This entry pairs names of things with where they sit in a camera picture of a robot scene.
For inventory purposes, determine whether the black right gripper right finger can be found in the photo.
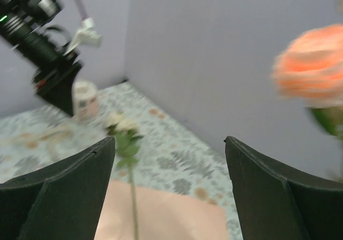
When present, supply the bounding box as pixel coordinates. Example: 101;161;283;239
225;136;342;240

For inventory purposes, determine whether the floral patterned table mat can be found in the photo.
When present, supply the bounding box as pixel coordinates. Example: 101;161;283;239
1;82;242;239

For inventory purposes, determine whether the pink wrapping paper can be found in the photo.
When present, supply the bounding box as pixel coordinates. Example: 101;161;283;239
95;180;229;240

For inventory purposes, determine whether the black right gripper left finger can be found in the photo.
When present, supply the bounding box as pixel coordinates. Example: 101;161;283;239
1;137;115;240

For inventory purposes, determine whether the pink twin-bloom flower stem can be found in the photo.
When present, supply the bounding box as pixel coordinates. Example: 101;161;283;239
271;24;342;140

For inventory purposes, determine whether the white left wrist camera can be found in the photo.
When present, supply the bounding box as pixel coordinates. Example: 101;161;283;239
65;18;102;54

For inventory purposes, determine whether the cream ribbon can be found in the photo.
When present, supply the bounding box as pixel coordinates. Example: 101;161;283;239
1;125;73;162

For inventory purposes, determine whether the white flower stem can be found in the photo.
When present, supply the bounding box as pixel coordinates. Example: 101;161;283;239
104;112;143;240

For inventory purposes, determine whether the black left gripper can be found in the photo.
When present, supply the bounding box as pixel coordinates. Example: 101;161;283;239
1;0;82;117

